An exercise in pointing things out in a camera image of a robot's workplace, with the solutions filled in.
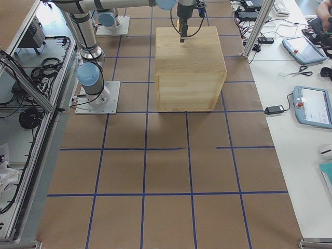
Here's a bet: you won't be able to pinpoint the lower blue teach pendant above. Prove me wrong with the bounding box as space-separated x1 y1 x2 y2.
293 86 331 129

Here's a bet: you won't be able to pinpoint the light wooden drawer cabinet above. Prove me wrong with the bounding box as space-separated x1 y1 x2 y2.
155 26 227 112

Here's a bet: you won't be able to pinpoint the aluminium frame rail left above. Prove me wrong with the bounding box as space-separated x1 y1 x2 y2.
0 0 78 242

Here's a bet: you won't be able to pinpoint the upper blue teach pendant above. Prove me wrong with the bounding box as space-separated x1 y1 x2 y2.
282 36 327 65

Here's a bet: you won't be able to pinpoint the aluminium frame post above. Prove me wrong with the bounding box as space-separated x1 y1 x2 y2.
243 0 274 59

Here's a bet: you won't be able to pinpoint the black handled scissors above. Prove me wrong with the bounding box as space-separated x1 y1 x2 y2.
288 65 313 77

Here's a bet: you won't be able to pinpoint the blue teach pendant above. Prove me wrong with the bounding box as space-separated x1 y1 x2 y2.
293 86 331 129
282 36 327 65

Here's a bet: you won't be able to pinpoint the black power adapter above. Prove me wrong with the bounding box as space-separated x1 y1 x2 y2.
264 105 285 115

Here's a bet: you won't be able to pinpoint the silver robot arm at drawer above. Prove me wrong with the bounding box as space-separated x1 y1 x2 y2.
92 8 121 29

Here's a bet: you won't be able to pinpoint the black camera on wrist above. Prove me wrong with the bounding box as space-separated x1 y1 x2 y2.
195 0 206 18

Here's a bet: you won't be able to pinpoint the black gripper over cabinet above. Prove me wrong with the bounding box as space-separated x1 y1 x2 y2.
177 0 195 43

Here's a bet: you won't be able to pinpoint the silver robot arm on cabinet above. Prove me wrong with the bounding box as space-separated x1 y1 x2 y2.
54 1 198 107

